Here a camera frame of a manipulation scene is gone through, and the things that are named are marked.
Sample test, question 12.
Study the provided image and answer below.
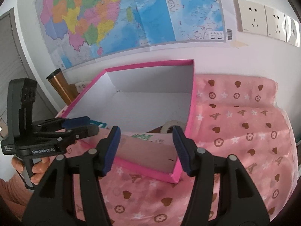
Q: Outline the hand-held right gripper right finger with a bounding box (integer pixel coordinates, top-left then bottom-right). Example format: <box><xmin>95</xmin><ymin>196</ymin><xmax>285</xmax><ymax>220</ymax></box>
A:
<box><xmin>172</xmin><ymin>125</ymin><xmax>271</xmax><ymax>226</ymax></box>

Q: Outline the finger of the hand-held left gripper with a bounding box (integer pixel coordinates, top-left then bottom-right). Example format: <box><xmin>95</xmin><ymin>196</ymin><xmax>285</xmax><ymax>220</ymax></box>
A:
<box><xmin>35</xmin><ymin>125</ymin><xmax>100</xmax><ymax>146</ymax></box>
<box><xmin>32</xmin><ymin>116</ymin><xmax>91</xmax><ymax>132</ymax></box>

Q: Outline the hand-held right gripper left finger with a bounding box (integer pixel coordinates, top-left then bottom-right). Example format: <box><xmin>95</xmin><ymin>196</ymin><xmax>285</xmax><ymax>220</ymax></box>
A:
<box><xmin>22</xmin><ymin>125</ymin><xmax>121</xmax><ymax>226</ymax></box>

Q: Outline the teal and white medicine box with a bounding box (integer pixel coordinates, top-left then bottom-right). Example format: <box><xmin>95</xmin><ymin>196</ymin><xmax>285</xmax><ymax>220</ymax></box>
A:
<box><xmin>90</xmin><ymin>120</ymin><xmax>108</xmax><ymax>129</ymax></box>

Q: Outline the white tape roll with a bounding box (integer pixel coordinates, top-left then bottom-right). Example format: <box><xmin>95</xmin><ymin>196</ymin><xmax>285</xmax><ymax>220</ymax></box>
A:
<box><xmin>160</xmin><ymin>120</ymin><xmax>187</xmax><ymax>134</ymax></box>

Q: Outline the pink cardboard box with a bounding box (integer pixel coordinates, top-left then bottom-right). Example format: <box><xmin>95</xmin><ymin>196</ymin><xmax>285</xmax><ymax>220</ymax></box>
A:
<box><xmin>55</xmin><ymin>60</ymin><xmax>197</xmax><ymax>184</ymax></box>

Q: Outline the pink tube with green print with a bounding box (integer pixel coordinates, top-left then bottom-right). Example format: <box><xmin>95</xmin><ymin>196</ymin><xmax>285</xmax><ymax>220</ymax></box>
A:
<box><xmin>132</xmin><ymin>133</ymin><xmax>173</xmax><ymax>144</ymax></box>

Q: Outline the person's left forearm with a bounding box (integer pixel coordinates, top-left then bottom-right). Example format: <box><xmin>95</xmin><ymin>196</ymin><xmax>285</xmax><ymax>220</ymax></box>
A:
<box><xmin>0</xmin><ymin>178</ymin><xmax>36</xmax><ymax>217</ymax></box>

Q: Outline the person's left hand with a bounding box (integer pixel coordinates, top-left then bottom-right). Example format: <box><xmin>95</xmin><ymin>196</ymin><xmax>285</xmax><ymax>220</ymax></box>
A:
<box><xmin>11</xmin><ymin>156</ymin><xmax>51</xmax><ymax>182</ymax></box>

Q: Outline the cream printed cloth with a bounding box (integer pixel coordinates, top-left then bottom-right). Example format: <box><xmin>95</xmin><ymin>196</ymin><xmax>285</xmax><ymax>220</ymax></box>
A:
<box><xmin>75</xmin><ymin>80</ymin><xmax>93</xmax><ymax>93</ymax></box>

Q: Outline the copper tumbler with black lid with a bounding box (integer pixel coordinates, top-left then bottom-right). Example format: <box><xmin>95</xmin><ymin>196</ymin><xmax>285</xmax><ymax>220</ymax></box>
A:
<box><xmin>46</xmin><ymin>68</ymin><xmax>79</xmax><ymax>106</ymax></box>

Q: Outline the pink printed blanket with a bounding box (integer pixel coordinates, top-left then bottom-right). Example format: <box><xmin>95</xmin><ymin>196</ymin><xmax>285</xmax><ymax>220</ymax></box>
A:
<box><xmin>55</xmin><ymin>74</ymin><xmax>299</xmax><ymax>226</ymax></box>

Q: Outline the grey door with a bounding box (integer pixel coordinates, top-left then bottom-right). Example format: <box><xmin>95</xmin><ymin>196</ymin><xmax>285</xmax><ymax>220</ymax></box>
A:
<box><xmin>0</xmin><ymin>7</ymin><xmax>58</xmax><ymax>142</ymax></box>

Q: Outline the colourful wall map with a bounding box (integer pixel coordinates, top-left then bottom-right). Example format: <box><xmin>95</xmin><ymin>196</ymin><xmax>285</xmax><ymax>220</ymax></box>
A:
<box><xmin>35</xmin><ymin>0</ymin><xmax>233</xmax><ymax>70</ymax></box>

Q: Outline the white wall socket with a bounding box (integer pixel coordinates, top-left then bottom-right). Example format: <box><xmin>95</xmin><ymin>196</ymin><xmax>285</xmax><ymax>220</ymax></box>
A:
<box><xmin>233</xmin><ymin>0</ymin><xmax>268</xmax><ymax>36</ymax></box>
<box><xmin>265</xmin><ymin>5</ymin><xmax>288</xmax><ymax>41</ymax></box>

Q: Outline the white wall switch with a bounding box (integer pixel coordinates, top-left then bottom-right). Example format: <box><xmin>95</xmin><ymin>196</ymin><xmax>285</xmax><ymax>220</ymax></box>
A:
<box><xmin>284</xmin><ymin>14</ymin><xmax>301</xmax><ymax>47</ymax></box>

